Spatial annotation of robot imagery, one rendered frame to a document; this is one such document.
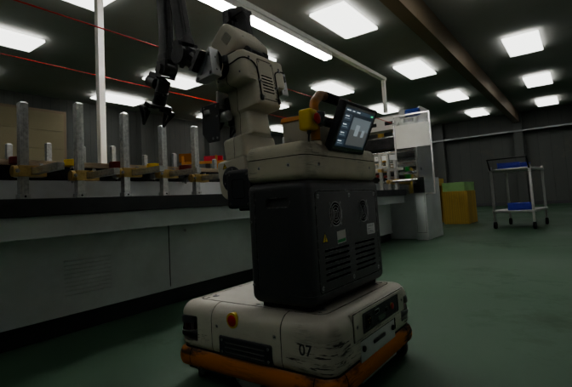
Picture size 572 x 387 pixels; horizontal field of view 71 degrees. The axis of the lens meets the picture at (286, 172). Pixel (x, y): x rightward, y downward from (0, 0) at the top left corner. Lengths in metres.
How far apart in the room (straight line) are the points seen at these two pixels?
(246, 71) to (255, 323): 0.93
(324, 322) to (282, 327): 0.14
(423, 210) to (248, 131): 4.40
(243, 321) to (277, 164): 0.52
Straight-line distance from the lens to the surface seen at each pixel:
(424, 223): 5.83
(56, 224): 2.19
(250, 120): 1.66
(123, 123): 2.39
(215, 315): 1.49
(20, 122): 2.16
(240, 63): 1.65
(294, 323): 1.28
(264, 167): 1.33
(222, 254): 3.11
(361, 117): 1.47
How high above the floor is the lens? 0.62
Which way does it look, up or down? 4 degrees up
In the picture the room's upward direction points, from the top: 3 degrees counter-clockwise
